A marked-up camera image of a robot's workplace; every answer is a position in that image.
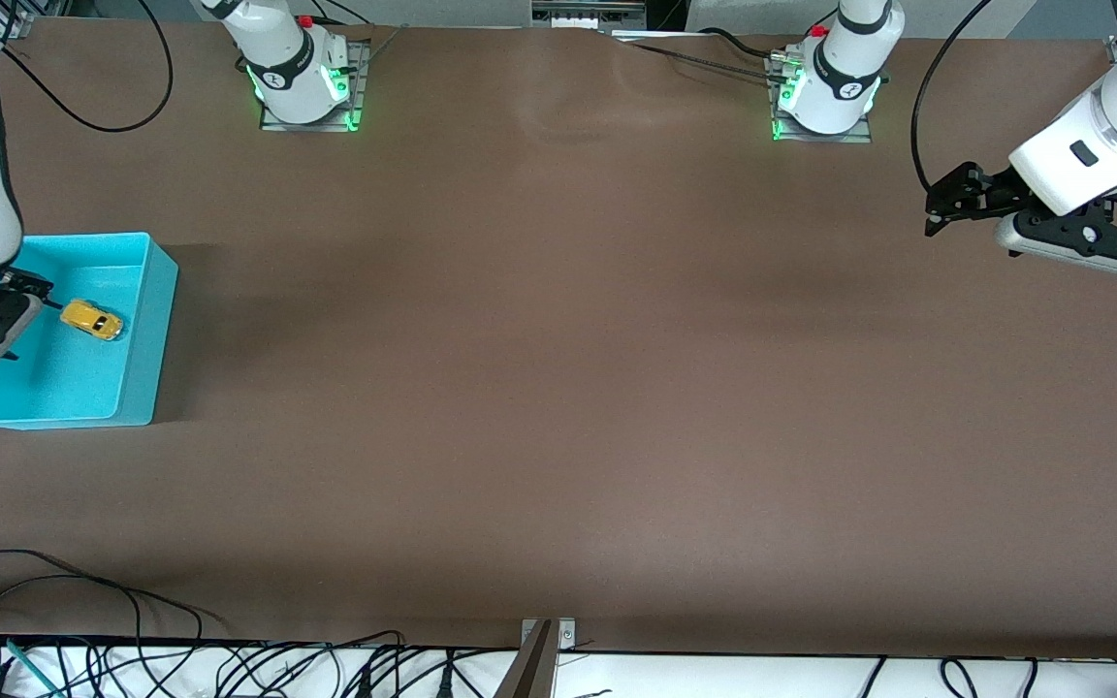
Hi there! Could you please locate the grey power strip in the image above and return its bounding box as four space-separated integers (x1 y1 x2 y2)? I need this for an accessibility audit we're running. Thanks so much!
531 0 649 30

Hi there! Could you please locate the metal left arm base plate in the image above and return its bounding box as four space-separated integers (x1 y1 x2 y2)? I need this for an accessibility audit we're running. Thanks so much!
767 53 875 144

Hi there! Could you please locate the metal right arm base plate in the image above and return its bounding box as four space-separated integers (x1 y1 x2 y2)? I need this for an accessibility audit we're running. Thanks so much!
260 39 371 133

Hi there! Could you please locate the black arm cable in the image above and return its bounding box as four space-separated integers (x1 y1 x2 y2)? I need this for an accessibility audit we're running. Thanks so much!
912 0 996 195
0 0 175 135

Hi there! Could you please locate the black curled cable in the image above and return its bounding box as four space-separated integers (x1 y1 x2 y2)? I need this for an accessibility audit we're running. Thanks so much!
940 657 982 698

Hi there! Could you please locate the metal table edge bracket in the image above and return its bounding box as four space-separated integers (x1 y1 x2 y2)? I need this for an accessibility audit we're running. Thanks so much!
520 618 579 652

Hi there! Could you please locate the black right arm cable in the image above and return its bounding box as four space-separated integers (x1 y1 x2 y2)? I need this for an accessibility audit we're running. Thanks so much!
0 0 175 135

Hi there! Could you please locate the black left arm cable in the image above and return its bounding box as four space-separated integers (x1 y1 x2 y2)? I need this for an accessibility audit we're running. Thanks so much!
912 0 996 195

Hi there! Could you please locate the teal plastic bin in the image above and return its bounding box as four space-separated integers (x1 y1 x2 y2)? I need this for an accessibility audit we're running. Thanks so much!
0 231 179 430

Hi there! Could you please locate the thin grey cable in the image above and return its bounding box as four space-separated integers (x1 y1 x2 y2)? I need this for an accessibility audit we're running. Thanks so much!
607 33 779 84

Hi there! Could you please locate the yellow beetle toy car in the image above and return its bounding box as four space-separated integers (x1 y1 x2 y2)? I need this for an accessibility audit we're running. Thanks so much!
59 299 125 342

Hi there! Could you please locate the thick black base cable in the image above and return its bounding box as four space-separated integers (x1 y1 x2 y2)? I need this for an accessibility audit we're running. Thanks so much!
694 27 788 63

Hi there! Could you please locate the grey slanted metal bar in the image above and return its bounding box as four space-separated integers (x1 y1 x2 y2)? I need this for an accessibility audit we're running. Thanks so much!
493 620 559 698

